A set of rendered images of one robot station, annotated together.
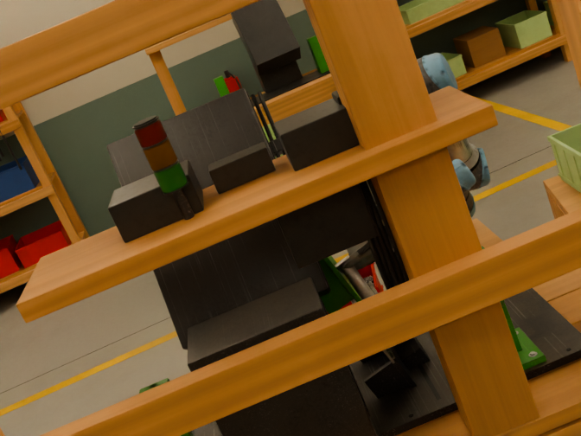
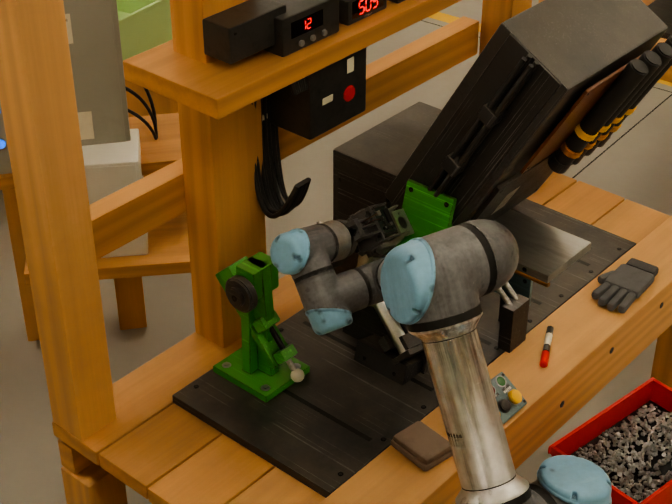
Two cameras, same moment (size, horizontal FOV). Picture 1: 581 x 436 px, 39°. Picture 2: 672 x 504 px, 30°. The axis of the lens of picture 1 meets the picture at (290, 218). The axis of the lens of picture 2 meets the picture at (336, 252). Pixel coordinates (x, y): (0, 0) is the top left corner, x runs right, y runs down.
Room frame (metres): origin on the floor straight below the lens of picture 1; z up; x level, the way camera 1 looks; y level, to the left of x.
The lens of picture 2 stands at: (3.06, -1.75, 2.52)
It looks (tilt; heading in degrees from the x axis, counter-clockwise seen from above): 33 degrees down; 131
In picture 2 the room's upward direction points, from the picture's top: straight up
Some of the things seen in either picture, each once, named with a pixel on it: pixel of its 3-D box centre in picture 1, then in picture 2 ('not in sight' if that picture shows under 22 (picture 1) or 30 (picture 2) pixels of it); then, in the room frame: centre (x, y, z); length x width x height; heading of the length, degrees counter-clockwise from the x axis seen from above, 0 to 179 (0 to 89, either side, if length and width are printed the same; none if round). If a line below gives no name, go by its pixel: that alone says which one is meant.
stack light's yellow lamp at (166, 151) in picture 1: (160, 155); not in sight; (1.46, 0.17, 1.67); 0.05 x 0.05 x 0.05
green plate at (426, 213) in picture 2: (327, 278); (431, 231); (1.82, -0.03, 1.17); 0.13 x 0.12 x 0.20; 90
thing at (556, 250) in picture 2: not in sight; (489, 230); (1.86, 0.13, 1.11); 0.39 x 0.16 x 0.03; 0
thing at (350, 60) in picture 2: (320, 210); (316, 83); (1.55, -0.06, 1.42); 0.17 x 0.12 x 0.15; 90
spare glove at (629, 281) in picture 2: not in sight; (621, 283); (2.04, 0.41, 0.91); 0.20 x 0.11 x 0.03; 94
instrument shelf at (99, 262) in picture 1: (252, 195); (333, 14); (1.50, 0.05, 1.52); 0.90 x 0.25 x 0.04; 90
